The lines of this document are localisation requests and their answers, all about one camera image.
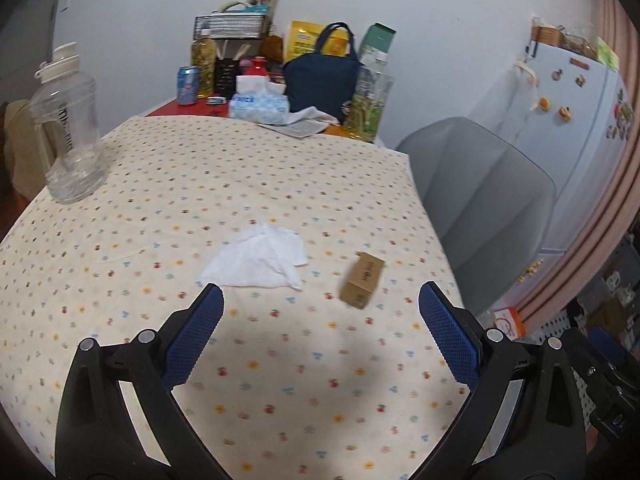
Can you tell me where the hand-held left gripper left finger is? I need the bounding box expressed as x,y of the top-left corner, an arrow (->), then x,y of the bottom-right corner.
54,282 -> 226,480

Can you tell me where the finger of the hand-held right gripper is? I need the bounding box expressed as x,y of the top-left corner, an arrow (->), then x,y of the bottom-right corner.
562,329 -> 618,411
587,326 -> 631,376

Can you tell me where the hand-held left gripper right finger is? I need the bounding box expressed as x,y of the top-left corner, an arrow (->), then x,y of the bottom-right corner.
414,281 -> 587,480

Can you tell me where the white tissue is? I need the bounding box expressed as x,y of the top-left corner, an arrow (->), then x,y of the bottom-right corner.
200,222 -> 310,291

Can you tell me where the small brown cardboard box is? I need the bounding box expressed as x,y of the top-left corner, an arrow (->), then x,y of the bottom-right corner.
339,251 -> 386,308

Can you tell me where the orange white box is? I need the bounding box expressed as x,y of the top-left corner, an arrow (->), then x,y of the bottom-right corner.
494,307 -> 526,339

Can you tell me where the white refrigerator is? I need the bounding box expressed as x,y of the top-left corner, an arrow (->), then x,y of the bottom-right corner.
515,0 -> 640,321

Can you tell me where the grey chair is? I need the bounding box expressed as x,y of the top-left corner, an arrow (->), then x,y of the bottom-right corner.
395,116 -> 558,316

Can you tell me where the printed paper sheet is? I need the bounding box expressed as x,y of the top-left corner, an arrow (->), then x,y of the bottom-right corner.
270,119 -> 328,139

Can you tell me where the blue tissue box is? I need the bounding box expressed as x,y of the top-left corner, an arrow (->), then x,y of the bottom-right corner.
229,75 -> 291,125

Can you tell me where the brown chair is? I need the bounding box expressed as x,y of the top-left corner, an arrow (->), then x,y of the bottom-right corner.
2,100 -> 56,201

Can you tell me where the large clear water jug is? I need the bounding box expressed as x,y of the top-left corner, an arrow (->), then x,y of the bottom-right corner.
29,42 -> 108,205

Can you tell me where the clear bottle with yellow liquid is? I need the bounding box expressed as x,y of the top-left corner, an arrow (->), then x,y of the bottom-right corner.
342,45 -> 396,143

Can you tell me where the white cloth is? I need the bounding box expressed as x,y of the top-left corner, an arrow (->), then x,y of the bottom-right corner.
286,106 -> 340,126

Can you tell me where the blue soda can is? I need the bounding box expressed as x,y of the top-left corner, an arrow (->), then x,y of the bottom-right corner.
176,66 -> 202,106

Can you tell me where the black pen holder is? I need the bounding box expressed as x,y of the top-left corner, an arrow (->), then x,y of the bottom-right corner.
214,57 -> 241,98

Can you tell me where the bottle with yellow tea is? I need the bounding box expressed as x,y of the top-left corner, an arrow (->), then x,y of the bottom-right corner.
190,28 -> 217,98

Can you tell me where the red container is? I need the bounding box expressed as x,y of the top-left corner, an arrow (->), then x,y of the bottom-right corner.
239,56 -> 269,78

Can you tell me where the navy lunch bag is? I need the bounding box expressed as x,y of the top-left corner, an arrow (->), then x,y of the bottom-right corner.
282,22 -> 364,123

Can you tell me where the brown plush toy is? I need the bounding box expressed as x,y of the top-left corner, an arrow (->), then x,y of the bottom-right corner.
260,35 -> 286,63

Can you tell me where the green carton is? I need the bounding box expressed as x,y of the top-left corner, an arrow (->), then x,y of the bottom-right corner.
357,23 -> 397,68

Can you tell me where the wicker basket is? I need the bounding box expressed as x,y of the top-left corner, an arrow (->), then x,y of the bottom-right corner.
530,17 -> 598,58

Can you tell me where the yellow snack bag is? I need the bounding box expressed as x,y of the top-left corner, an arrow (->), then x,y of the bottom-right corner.
285,20 -> 356,63

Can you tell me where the black wire basket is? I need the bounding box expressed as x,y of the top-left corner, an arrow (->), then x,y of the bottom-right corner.
194,12 -> 273,41

